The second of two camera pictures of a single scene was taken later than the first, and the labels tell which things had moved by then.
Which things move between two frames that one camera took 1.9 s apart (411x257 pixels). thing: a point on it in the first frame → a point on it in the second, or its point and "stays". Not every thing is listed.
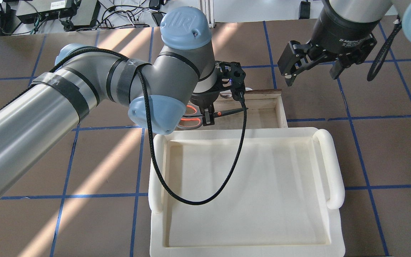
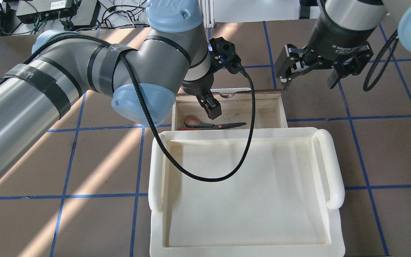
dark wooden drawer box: [266, 109] stays
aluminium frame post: [207, 6] stays
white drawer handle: [228, 92] stays
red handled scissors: [192, 119] → [194, 123]
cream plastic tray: [282, 187] stays
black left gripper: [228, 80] → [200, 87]
